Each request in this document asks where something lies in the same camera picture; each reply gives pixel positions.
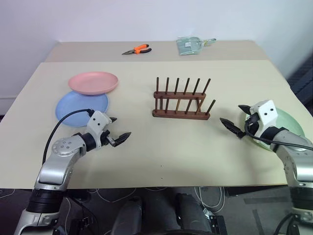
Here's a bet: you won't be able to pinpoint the blue plate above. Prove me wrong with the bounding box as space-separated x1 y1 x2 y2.
55 91 110 128

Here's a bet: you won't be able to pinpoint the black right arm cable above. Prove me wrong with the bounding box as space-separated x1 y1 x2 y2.
244 118 313 151

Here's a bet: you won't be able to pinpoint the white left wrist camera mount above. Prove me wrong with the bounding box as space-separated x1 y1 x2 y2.
86 110 111 149

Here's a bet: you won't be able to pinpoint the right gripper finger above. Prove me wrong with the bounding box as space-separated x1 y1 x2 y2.
219 117 246 140
238 104 252 115

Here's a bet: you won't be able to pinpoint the orange handled pliers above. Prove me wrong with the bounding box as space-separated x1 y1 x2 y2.
121 44 153 56

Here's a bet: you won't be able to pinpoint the green plate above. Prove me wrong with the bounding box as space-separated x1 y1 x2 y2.
244 107 306 150

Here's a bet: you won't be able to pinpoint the dark rounded robot leg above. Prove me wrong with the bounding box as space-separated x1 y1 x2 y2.
114 195 143 235
174 193 214 235

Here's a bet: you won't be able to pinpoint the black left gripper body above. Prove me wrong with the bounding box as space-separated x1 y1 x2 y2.
100 129 117 148

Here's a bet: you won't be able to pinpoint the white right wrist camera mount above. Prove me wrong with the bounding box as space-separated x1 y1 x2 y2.
249 99 280 138

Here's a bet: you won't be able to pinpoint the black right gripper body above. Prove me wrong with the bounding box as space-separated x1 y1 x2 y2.
244 112 261 137

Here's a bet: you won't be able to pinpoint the clear plastic bag packet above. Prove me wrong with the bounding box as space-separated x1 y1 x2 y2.
176 36 217 56

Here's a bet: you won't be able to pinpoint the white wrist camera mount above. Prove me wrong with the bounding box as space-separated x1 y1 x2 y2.
86 110 111 149
249 99 280 138

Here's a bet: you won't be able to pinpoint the black ribbed object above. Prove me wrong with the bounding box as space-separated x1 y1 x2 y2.
285 52 313 99

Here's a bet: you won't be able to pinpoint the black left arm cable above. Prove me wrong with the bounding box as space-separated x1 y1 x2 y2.
42 109 95 165

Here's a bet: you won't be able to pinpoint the wooden dish rack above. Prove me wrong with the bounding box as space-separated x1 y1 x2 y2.
152 77 217 121

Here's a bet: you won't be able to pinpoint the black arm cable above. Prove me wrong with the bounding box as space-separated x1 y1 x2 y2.
42 109 95 165
244 118 313 151

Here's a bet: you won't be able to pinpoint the white floor cable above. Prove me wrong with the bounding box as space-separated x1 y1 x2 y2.
194 186 226 213
95 187 138 204

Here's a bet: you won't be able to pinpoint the black box under table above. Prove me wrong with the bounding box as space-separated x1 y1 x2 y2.
202 212 228 235

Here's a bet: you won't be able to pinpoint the pink plate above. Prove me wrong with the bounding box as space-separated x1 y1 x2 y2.
68 71 120 96

